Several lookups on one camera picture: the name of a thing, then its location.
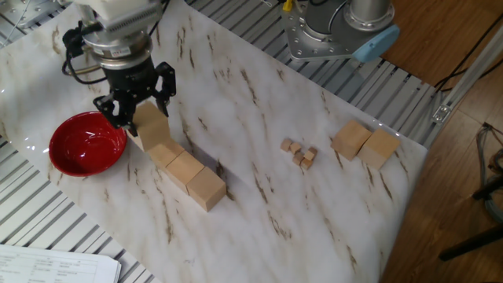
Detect aluminium frame rail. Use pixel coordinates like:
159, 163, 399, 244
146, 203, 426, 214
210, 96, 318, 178
424, 23, 503, 149

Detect white printed paper stack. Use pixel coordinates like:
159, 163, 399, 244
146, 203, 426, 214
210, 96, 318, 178
0, 244, 122, 283

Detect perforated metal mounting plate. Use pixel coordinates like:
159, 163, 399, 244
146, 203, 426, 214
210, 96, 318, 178
0, 0, 75, 31

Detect white marble pattern board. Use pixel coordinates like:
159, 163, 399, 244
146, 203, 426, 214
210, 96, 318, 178
0, 0, 428, 283

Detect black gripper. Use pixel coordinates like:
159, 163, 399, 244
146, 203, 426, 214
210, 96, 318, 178
93, 57, 178, 138

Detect white wrist mount housing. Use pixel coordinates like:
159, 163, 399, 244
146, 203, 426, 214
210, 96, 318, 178
74, 0, 164, 35

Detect large wooden cube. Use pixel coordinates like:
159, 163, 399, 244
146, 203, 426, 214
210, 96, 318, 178
185, 166, 228, 212
330, 119, 373, 162
127, 101, 173, 153
357, 128, 402, 171
148, 139, 185, 171
164, 150, 206, 196

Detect black stand legs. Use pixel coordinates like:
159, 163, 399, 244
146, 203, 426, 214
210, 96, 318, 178
438, 178, 503, 263

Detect black gripper cable bundle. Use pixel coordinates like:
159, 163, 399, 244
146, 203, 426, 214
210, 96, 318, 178
61, 0, 171, 86

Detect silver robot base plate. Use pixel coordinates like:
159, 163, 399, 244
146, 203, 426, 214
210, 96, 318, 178
281, 0, 361, 62

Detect red glossy bowl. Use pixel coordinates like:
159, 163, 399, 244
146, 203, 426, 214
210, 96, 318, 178
48, 111, 128, 178

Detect thin black floor cable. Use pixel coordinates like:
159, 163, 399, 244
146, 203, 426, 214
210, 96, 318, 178
434, 13, 503, 94

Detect grey cable bundle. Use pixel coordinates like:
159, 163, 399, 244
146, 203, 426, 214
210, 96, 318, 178
475, 123, 503, 225

